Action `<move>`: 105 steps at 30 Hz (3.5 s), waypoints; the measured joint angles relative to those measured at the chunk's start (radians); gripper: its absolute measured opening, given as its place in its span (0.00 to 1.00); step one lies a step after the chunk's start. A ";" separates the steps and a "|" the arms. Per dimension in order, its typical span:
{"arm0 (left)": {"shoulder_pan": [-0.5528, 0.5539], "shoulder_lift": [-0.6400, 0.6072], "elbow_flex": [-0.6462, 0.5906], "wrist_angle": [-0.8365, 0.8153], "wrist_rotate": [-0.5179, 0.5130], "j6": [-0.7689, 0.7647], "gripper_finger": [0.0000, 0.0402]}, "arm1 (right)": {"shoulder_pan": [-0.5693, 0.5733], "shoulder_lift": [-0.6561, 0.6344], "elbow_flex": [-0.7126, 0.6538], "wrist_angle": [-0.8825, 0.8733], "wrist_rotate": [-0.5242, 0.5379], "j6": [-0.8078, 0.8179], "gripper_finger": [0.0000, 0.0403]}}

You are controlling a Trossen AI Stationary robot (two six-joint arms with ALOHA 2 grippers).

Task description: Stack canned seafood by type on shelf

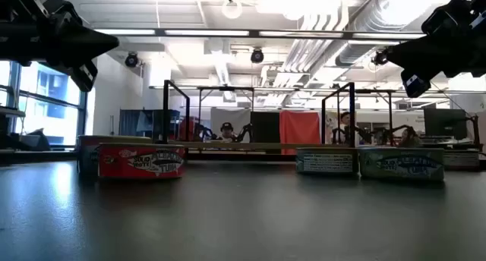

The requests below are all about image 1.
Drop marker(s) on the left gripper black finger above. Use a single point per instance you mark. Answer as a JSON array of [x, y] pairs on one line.
[[89, 44]]

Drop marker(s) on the blue label tuna can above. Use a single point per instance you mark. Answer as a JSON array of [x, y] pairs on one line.
[[326, 161]]

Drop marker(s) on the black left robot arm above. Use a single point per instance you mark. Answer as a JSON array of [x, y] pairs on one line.
[[9, 41]]

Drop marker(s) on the red cloth panel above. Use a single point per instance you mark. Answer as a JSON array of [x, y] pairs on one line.
[[300, 130]]

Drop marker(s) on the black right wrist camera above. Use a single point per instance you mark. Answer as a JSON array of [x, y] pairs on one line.
[[414, 83]]

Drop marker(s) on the blue partition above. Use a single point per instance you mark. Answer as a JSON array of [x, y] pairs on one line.
[[129, 124]]

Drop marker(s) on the large window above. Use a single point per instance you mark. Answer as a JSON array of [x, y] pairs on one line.
[[49, 101]]

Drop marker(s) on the black cloth panel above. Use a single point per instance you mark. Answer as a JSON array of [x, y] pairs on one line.
[[265, 126]]

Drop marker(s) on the dark bag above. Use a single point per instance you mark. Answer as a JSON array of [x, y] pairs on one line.
[[34, 141]]

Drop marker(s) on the green label tuna can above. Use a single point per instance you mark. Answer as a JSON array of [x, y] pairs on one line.
[[401, 164]]

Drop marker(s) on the black background monitor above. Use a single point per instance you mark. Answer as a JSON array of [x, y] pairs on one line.
[[444, 122]]

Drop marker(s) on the black table mat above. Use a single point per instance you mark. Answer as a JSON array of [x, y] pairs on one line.
[[243, 223]]

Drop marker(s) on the cluttered background desk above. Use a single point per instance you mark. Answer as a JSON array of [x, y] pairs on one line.
[[455, 143]]

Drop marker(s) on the white cloth panel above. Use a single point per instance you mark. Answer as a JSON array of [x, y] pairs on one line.
[[235, 118]]

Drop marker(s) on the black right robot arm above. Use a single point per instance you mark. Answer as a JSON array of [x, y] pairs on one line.
[[481, 56]]

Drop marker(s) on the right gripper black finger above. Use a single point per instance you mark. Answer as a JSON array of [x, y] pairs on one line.
[[421, 58]]

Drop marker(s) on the black ceiling spotlight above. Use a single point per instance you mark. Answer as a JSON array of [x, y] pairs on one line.
[[131, 60], [257, 56], [379, 58]]

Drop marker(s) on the black background robot arm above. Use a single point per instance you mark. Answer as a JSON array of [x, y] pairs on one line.
[[395, 132], [203, 133], [246, 134]]

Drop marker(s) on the silver ventilation duct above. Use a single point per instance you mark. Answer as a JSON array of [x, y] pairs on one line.
[[376, 18]]

